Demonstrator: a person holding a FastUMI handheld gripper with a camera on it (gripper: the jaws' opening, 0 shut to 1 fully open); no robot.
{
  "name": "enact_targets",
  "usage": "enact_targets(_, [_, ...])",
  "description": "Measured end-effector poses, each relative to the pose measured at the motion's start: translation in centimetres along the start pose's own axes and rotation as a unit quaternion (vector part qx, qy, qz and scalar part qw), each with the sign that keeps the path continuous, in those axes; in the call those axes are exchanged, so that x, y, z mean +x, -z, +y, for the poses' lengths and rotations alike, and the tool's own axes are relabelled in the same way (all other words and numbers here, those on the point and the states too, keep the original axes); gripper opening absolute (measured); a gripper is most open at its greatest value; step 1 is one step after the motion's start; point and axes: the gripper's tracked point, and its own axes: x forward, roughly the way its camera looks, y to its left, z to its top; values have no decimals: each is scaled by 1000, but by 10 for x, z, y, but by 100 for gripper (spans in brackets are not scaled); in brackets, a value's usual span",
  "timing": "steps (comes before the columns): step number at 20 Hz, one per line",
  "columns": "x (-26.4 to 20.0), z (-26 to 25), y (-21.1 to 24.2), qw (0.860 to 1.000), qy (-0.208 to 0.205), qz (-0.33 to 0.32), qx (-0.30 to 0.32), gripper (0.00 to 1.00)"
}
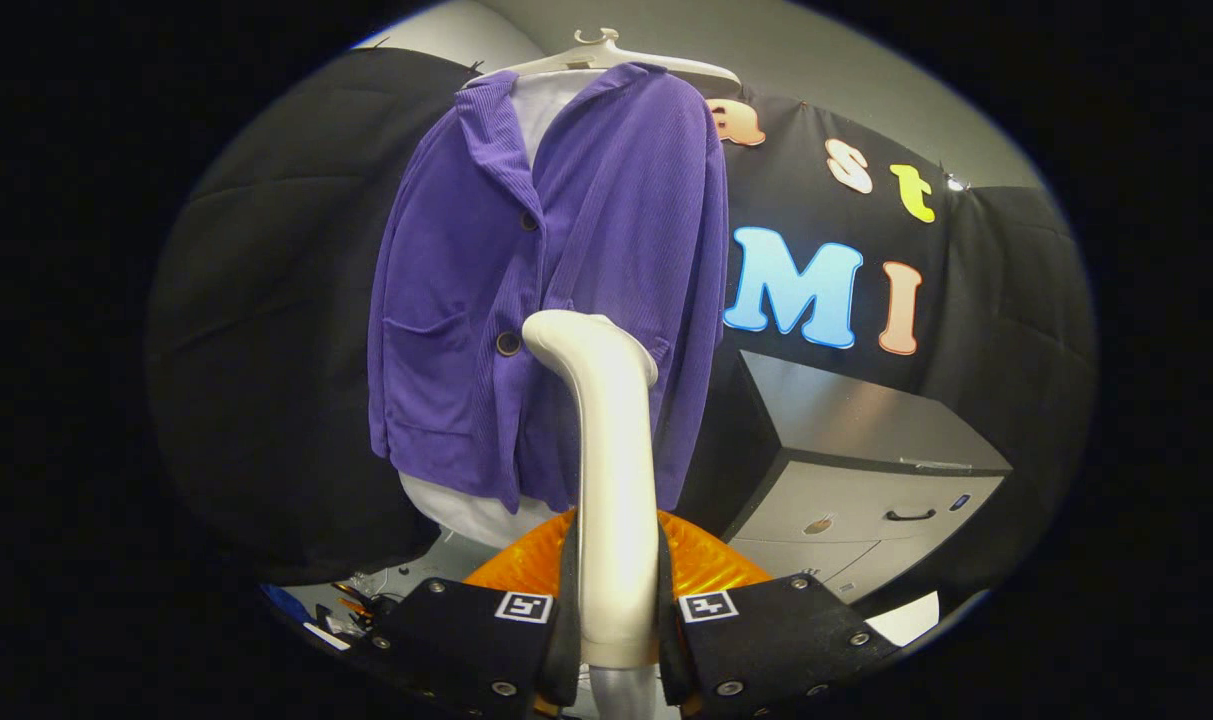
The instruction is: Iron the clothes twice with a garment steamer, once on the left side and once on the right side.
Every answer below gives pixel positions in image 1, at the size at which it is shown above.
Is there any purple corduroy jacket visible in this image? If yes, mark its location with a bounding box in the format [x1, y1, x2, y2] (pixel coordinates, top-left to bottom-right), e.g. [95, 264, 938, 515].
[368, 62, 732, 514]

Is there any white undershirt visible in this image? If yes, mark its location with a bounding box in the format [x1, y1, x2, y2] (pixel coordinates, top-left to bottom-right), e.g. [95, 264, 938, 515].
[398, 68, 607, 549]

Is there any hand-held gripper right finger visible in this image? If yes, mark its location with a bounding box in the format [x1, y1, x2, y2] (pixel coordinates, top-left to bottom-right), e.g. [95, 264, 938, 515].
[658, 508, 904, 720]

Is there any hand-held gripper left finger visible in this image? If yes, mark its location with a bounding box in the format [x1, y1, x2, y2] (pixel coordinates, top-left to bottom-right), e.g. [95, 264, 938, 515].
[371, 508, 582, 720]

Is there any white clothes hanger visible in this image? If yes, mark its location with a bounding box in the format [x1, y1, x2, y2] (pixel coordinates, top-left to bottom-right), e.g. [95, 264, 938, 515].
[481, 28, 742, 86]

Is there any white sheet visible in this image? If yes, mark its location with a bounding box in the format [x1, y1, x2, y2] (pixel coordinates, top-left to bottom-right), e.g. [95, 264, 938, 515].
[869, 590, 942, 647]

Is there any grey drawer cabinet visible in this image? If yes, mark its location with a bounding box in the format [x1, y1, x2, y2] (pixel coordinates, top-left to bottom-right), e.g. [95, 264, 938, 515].
[681, 348, 1014, 606]

